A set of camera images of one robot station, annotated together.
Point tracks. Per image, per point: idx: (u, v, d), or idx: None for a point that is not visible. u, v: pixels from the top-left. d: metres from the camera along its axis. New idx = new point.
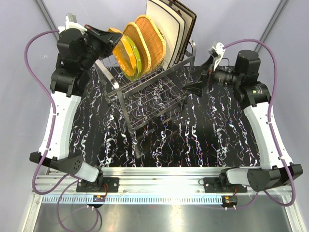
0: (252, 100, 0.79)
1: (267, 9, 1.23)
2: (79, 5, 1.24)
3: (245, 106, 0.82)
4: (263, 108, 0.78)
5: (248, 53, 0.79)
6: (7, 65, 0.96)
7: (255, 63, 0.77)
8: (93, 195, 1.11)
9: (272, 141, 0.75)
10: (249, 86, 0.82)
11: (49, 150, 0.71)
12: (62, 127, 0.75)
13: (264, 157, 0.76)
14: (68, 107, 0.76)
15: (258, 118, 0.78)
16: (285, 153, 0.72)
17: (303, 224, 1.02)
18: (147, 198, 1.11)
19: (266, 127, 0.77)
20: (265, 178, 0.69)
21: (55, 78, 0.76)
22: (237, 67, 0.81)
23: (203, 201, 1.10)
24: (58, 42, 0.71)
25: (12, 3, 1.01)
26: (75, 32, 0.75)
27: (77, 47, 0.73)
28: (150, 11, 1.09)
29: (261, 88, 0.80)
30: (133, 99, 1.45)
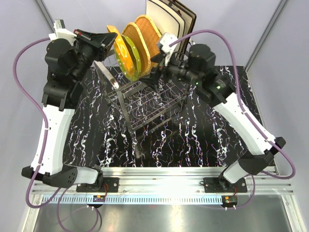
0: (220, 97, 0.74)
1: (267, 9, 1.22)
2: (78, 5, 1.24)
3: (216, 104, 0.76)
4: (233, 101, 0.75)
5: (199, 48, 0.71)
6: (7, 65, 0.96)
7: (212, 58, 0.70)
8: (93, 195, 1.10)
9: (253, 128, 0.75)
10: (211, 82, 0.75)
11: (42, 166, 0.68)
12: (55, 141, 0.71)
13: (252, 146, 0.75)
14: (61, 121, 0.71)
15: (232, 111, 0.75)
16: (268, 134, 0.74)
17: (303, 224, 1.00)
18: (147, 198, 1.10)
19: (243, 118, 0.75)
20: (263, 164, 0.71)
21: (47, 92, 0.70)
22: (194, 65, 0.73)
23: (203, 201, 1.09)
24: (46, 56, 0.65)
25: (12, 3, 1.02)
26: (62, 42, 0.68)
27: (67, 60, 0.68)
28: (150, 11, 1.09)
29: (221, 79, 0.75)
30: (133, 99, 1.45)
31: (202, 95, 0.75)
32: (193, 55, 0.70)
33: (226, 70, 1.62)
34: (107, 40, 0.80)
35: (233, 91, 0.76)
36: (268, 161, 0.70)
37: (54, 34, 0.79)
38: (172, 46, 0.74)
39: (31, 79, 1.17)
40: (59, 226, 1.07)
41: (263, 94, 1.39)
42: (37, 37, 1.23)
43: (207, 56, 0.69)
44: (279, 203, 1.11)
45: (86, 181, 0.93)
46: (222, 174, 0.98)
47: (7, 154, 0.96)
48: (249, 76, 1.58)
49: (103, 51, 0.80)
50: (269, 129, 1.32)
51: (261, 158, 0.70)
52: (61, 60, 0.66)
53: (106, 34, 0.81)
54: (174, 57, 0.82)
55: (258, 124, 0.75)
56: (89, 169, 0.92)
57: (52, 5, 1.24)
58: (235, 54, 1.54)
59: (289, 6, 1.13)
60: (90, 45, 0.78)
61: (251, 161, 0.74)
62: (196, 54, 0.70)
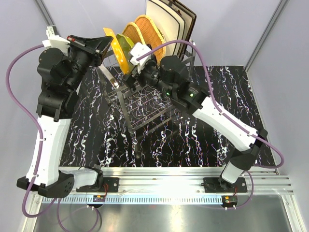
0: (196, 103, 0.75)
1: (267, 9, 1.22)
2: (78, 5, 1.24)
3: (192, 110, 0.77)
4: (208, 105, 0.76)
5: (169, 62, 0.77)
6: (6, 65, 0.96)
7: (182, 69, 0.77)
8: (93, 195, 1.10)
9: (234, 125, 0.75)
10: (184, 92, 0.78)
11: (37, 177, 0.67)
12: (50, 151, 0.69)
13: (237, 143, 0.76)
14: (55, 131, 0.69)
15: (210, 114, 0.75)
16: (248, 128, 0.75)
17: (303, 224, 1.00)
18: (147, 198, 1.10)
19: (222, 119, 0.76)
20: (252, 158, 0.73)
21: (42, 102, 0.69)
22: (166, 78, 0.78)
23: (203, 201, 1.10)
24: (38, 67, 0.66)
25: (12, 3, 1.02)
26: (55, 52, 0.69)
27: (61, 70, 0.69)
28: (150, 11, 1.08)
29: (193, 87, 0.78)
30: (133, 99, 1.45)
31: (176, 104, 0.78)
32: (166, 68, 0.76)
33: (226, 70, 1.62)
34: (101, 46, 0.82)
35: (206, 95, 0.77)
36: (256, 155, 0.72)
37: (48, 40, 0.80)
38: (140, 60, 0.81)
39: (30, 79, 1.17)
40: (59, 226, 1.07)
41: (263, 94, 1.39)
42: (37, 36, 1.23)
43: (176, 69, 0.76)
44: (279, 203, 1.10)
45: (86, 184, 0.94)
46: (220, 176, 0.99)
47: (7, 153, 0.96)
48: (249, 76, 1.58)
49: (98, 57, 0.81)
50: (269, 129, 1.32)
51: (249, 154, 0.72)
52: (54, 71, 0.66)
53: (101, 39, 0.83)
54: (148, 68, 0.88)
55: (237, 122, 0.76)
56: (87, 173, 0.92)
57: (52, 4, 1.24)
58: (235, 54, 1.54)
59: (289, 5, 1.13)
60: (84, 52, 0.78)
61: (241, 159, 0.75)
62: (168, 68, 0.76)
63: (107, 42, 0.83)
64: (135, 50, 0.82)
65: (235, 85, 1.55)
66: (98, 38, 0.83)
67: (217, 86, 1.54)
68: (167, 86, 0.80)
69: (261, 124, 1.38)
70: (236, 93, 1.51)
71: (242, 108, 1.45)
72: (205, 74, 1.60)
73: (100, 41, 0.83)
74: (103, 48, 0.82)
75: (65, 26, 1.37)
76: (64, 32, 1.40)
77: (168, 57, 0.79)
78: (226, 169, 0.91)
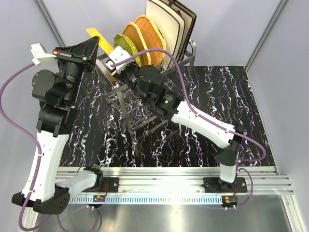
0: (172, 109, 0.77)
1: (267, 9, 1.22)
2: (78, 5, 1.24)
3: (170, 117, 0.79)
4: (184, 108, 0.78)
5: (147, 71, 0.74)
6: (7, 64, 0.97)
7: (161, 80, 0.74)
8: (93, 195, 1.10)
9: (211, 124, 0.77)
10: (160, 99, 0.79)
11: (34, 192, 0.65)
12: (48, 167, 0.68)
13: (217, 141, 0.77)
14: (54, 147, 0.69)
15: (187, 118, 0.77)
16: (225, 125, 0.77)
17: (303, 224, 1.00)
18: (147, 198, 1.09)
19: (199, 120, 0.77)
20: (233, 153, 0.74)
21: (42, 118, 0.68)
22: (144, 88, 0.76)
23: (203, 202, 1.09)
24: (33, 93, 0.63)
25: (12, 3, 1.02)
26: (47, 75, 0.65)
27: (55, 92, 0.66)
28: (150, 11, 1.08)
29: (168, 94, 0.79)
30: (133, 99, 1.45)
31: (153, 111, 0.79)
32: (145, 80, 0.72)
33: (226, 70, 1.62)
34: (88, 50, 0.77)
35: (181, 100, 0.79)
36: (236, 148, 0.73)
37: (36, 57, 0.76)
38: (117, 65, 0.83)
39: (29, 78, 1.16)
40: (59, 226, 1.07)
41: (263, 94, 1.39)
42: (37, 36, 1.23)
43: (156, 79, 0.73)
44: (279, 203, 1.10)
45: (85, 188, 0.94)
46: (220, 179, 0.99)
47: (7, 153, 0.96)
48: (249, 76, 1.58)
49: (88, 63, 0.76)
50: (269, 129, 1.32)
51: (230, 149, 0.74)
52: (49, 94, 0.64)
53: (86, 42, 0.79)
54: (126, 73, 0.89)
55: (213, 120, 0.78)
56: (85, 179, 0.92)
57: (52, 4, 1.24)
58: (235, 54, 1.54)
59: (289, 5, 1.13)
60: (73, 62, 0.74)
61: (223, 153, 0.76)
62: (147, 79, 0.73)
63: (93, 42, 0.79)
64: (114, 54, 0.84)
65: (235, 85, 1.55)
66: (83, 42, 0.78)
67: (217, 86, 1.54)
68: (143, 93, 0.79)
69: (261, 124, 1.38)
70: (236, 93, 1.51)
71: (242, 108, 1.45)
72: (205, 75, 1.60)
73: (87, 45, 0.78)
74: (90, 51, 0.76)
75: (65, 25, 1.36)
76: (64, 32, 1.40)
77: (147, 66, 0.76)
78: (221, 169, 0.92)
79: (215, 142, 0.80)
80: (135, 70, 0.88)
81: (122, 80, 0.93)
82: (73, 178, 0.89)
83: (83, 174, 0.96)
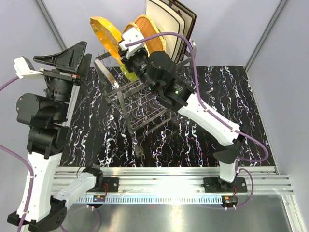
0: (181, 101, 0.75)
1: (267, 9, 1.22)
2: (78, 5, 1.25)
3: (178, 108, 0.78)
4: (193, 101, 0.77)
5: (158, 57, 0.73)
6: (6, 64, 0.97)
7: (172, 67, 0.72)
8: (93, 195, 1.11)
9: (217, 121, 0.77)
10: (169, 88, 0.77)
11: (28, 213, 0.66)
12: (41, 188, 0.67)
13: (222, 138, 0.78)
14: (46, 168, 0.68)
15: (195, 111, 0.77)
16: (231, 123, 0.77)
17: (303, 224, 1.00)
18: (147, 198, 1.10)
19: (207, 115, 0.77)
20: (236, 153, 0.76)
21: (32, 138, 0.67)
22: (153, 75, 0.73)
23: (203, 201, 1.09)
24: (18, 120, 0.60)
25: (12, 3, 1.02)
26: (31, 99, 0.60)
27: (42, 115, 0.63)
28: (150, 10, 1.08)
29: (178, 83, 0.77)
30: (133, 99, 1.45)
31: (161, 101, 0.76)
32: (155, 65, 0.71)
33: (226, 70, 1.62)
34: (75, 60, 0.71)
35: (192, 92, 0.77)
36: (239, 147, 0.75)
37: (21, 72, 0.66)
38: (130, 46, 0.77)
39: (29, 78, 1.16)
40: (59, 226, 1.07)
41: (263, 94, 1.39)
42: (37, 36, 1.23)
43: (166, 66, 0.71)
44: (279, 203, 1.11)
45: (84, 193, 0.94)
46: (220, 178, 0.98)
47: (7, 154, 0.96)
48: (249, 76, 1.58)
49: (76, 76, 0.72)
50: (270, 130, 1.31)
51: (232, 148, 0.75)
52: (35, 120, 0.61)
53: (71, 50, 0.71)
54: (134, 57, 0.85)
55: (219, 117, 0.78)
56: (82, 184, 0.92)
57: (52, 4, 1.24)
58: (235, 54, 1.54)
59: (289, 5, 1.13)
60: (61, 79, 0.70)
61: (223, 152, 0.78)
62: (157, 65, 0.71)
63: (78, 50, 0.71)
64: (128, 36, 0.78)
65: (235, 85, 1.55)
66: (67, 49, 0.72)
67: (217, 86, 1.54)
68: (152, 81, 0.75)
69: (261, 125, 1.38)
70: (236, 93, 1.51)
71: (242, 108, 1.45)
72: (205, 75, 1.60)
73: (72, 54, 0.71)
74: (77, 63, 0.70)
75: (65, 25, 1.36)
76: (64, 32, 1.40)
77: (158, 52, 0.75)
78: (222, 168, 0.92)
79: (217, 140, 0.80)
80: (144, 57, 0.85)
81: (129, 67, 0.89)
82: (70, 186, 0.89)
83: (80, 179, 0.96)
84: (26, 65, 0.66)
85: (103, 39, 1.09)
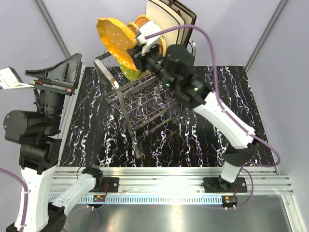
0: (200, 99, 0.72)
1: (267, 9, 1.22)
2: (78, 5, 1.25)
3: (195, 105, 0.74)
4: (212, 101, 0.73)
5: (176, 49, 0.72)
6: (6, 65, 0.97)
7: (190, 61, 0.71)
8: (93, 195, 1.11)
9: (234, 123, 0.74)
10: (188, 85, 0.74)
11: (25, 226, 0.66)
12: (37, 202, 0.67)
13: (236, 141, 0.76)
14: (40, 183, 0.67)
15: (212, 111, 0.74)
16: (248, 127, 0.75)
17: (303, 224, 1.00)
18: (147, 198, 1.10)
19: (225, 116, 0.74)
20: (246, 155, 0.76)
21: (24, 153, 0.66)
22: (170, 69, 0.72)
23: (203, 201, 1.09)
24: (7, 138, 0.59)
25: (12, 4, 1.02)
26: (19, 117, 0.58)
27: (32, 132, 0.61)
28: (150, 10, 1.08)
29: (197, 80, 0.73)
30: (133, 99, 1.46)
31: (178, 97, 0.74)
32: (172, 59, 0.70)
33: (226, 70, 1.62)
34: (70, 75, 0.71)
35: (211, 91, 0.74)
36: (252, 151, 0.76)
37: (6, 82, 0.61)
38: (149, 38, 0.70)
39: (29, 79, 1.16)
40: None
41: (263, 94, 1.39)
42: (37, 36, 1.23)
43: (184, 59, 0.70)
44: (279, 203, 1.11)
45: (83, 195, 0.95)
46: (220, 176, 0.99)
47: None
48: (249, 76, 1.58)
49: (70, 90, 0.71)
50: (270, 129, 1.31)
51: (246, 152, 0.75)
52: (23, 137, 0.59)
53: (64, 64, 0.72)
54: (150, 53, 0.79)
55: (236, 119, 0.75)
56: (81, 187, 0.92)
57: (52, 4, 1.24)
58: (235, 54, 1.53)
59: (289, 5, 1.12)
60: (54, 92, 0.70)
61: (233, 155, 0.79)
62: (175, 59, 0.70)
63: (74, 63, 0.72)
64: (145, 29, 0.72)
65: (235, 85, 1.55)
66: (61, 63, 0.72)
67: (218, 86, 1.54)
68: (169, 77, 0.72)
69: (261, 124, 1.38)
70: (236, 93, 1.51)
71: (242, 108, 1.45)
72: (205, 74, 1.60)
73: (66, 68, 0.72)
74: (73, 78, 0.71)
75: (65, 25, 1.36)
76: (64, 31, 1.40)
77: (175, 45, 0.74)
78: (224, 169, 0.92)
79: (231, 141, 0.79)
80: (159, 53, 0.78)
81: (143, 66, 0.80)
82: (68, 190, 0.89)
83: (79, 181, 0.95)
84: (13, 76, 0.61)
85: (108, 45, 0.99)
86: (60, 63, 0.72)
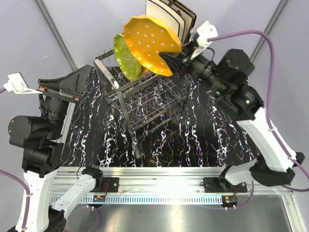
0: (249, 113, 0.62)
1: (267, 8, 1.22)
2: (78, 5, 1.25)
3: (242, 119, 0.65)
4: (261, 117, 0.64)
5: (236, 55, 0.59)
6: (5, 64, 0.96)
7: (249, 69, 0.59)
8: (93, 195, 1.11)
9: (278, 146, 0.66)
10: (237, 95, 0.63)
11: (26, 229, 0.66)
12: (38, 205, 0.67)
13: (273, 163, 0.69)
14: (42, 186, 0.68)
15: (259, 129, 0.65)
16: (290, 150, 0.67)
17: (303, 224, 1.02)
18: (147, 198, 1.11)
19: (271, 137, 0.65)
20: (283, 181, 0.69)
21: (27, 157, 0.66)
22: (223, 75, 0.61)
23: (203, 202, 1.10)
24: (10, 142, 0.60)
25: (12, 3, 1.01)
26: (23, 122, 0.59)
27: (35, 137, 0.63)
28: (149, 11, 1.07)
29: (249, 91, 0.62)
30: (133, 99, 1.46)
31: (226, 108, 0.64)
32: (231, 65, 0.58)
33: None
34: (80, 85, 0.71)
35: (262, 106, 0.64)
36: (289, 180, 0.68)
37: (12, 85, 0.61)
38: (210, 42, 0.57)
39: (29, 79, 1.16)
40: None
41: (264, 94, 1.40)
42: (37, 36, 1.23)
43: (245, 67, 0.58)
44: (279, 203, 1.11)
45: (83, 196, 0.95)
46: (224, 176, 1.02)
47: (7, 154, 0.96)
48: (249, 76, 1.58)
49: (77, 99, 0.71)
50: None
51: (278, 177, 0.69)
52: (27, 142, 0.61)
53: (77, 74, 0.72)
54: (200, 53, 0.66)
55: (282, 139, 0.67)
56: (81, 189, 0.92)
57: (53, 4, 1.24)
58: None
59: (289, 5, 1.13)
60: (61, 99, 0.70)
61: (262, 174, 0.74)
62: (233, 65, 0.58)
63: (85, 74, 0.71)
64: (199, 25, 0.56)
65: None
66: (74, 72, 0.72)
67: None
68: (221, 85, 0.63)
69: None
70: None
71: None
72: None
73: (77, 78, 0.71)
74: (82, 88, 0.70)
75: (65, 25, 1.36)
76: (64, 31, 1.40)
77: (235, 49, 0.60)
78: (234, 174, 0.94)
79: (267, 162, 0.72)
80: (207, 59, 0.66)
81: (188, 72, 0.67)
82: (68, 192, 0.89)
83: (79, 183, 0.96)
84: (22, 79, 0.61)
85: (133, 47, 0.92)
86: (72, 72, 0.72)
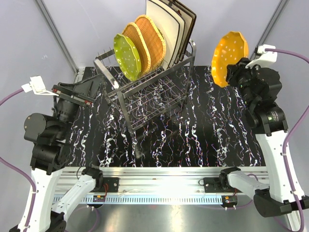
0: (266, 128, 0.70)
1: (266, 9, 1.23)
2: (79, 5, 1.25)
3: (259, 132, 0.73)
4: (278, 138, 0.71)
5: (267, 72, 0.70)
6: (6, 64, 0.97)
7: (277, 88, 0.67)
8: (93, 195, 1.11)
9: (285, 175, 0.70)
10: (264, 110, 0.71)
11: (29, 228, 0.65)
12: (43, 203, 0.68)
13: (274, 189, 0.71)
14: (48, 184, 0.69)
15: (271, 148, 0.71)
16: (297, 187, 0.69)
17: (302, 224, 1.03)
18: (147, 198, 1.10)
19: (280, 160, 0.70)
20: (275, 210, 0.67)
21: (35, 154, 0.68)
22: (254, 88, 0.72)
23: (203, 201, 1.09)
24: (25, 137, 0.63)
25: (12, 3, 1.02)
26: (39, 119, 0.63)
27: (48, 134, 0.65)
28: (150, 11, 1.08)
29: (276, 111, 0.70)
30: (133, 99, 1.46)
31: (249, 117, 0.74)
32: (259, 77, 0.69)
33: None
34: (93, 91, 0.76)
35: (284, 129, 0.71)
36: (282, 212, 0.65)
37: (30, 84, 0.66)
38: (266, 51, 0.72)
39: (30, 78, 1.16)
40: None
41: None
42: (38, 36, 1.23)
43: (271, 82, 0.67)
44: None
45: (83, 197, 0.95)
46: (227, 175, 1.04)
47: (7, 153, 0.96)
48: None
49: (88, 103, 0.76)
50: None
51: (273, 204, 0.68)
52: (40, 137, 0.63)
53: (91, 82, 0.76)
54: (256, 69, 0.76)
55: (291, 172, 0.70)
56: (82, 189, 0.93)
57: (53, 4, 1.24)
58: None
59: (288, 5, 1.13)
60: (73, 102, 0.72)
61: (261, 199, 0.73)
62: (260, 78, 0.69)
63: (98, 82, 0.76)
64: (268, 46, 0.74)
65: None
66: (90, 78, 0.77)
67: (217, 86, 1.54)
68: (251, 96, 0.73)
69: None
70: (236, 93, 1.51)
71: (243, 108, 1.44)
72: (205, 75, 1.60)
73: (91, 84, 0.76)
74: (95, 94, 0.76)
75: (65, 25, 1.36)
76: (64, 31, 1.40)
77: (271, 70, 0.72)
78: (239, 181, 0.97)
79: (270, 190, 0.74)
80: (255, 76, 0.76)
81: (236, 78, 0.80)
82: (70, 193, 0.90)
83: (79, 184, 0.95)
84: (42, 81, 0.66)
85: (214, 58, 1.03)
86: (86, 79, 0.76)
